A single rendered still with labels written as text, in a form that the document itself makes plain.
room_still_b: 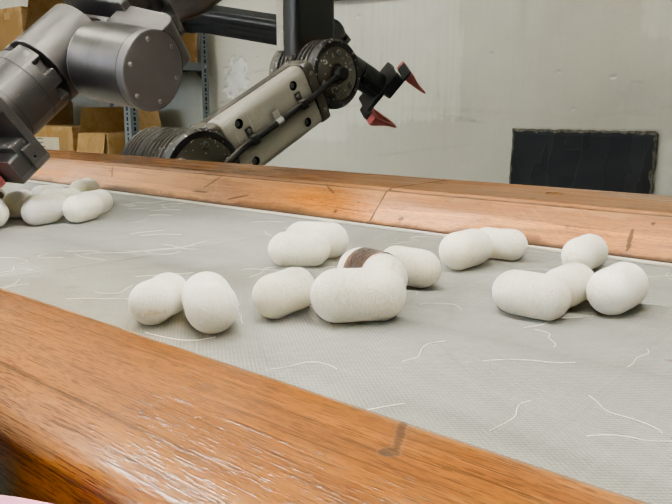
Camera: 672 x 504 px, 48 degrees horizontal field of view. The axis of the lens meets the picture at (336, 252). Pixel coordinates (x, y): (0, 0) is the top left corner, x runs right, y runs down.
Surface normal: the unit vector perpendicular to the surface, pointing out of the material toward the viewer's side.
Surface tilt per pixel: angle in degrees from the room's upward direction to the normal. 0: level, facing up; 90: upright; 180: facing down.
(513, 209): 45
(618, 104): 92
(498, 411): 0
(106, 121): 105
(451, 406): 0
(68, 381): 0
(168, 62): 99
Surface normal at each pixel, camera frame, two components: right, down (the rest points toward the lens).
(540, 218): -0.46, -0.59
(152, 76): 0.84, 0.26
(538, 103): -0.57, 0.18
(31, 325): 0.00, -0.98
